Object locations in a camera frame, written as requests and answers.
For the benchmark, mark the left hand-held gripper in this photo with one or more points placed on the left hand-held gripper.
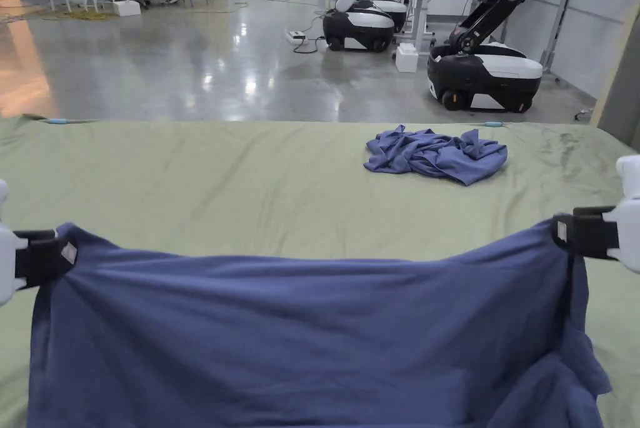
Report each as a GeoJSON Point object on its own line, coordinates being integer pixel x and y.
{"type": "Point", "coordinates": [6, 258]}

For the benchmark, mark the crumpled blue shirt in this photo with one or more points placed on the crumpled blue shirt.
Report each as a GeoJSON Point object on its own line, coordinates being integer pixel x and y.
{"type": "Point", "coordinates": [435, 155]}

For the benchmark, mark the black and white wheeled robot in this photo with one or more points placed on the black and white wheeled robot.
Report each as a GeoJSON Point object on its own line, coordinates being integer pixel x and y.
{"type": "Point", "coordinates": [495, 68]}
{"type": "Point", "coordinates": [399, 9]}
{"type": "Point", "coordinates": [357, 23]}

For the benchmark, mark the white foam box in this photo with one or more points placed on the white foam box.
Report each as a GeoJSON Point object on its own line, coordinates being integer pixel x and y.
{"type": "Point", "coordinates": [126, 7]}
{"type": "Point", "coordinates": [406, 58]}

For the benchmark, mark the dark blue shirt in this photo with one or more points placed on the dark blue shirt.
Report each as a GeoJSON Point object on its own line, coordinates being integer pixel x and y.
{"type": "Point", "coordinates": [310, 338]}

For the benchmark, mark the bed with pale green sheet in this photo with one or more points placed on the bed with pale green sheet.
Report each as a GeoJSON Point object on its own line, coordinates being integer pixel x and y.
{"type": "Point", "coordinates": [225, 183]}

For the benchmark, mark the white power strip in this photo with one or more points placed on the white power strip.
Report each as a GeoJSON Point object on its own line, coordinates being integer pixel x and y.
{"type": "Point", "coordinates": [295, 36]}

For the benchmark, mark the blue sheet clip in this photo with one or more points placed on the blue sheet clip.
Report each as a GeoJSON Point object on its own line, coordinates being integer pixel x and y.
{"type": "Point", "coordinates": [494, 124]}
{"type": "Point", "coordinates": [58, 122]}

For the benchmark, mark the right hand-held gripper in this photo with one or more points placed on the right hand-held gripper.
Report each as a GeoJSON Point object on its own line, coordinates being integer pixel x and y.
{"type": "Point", "coordinates": [630, 228]}

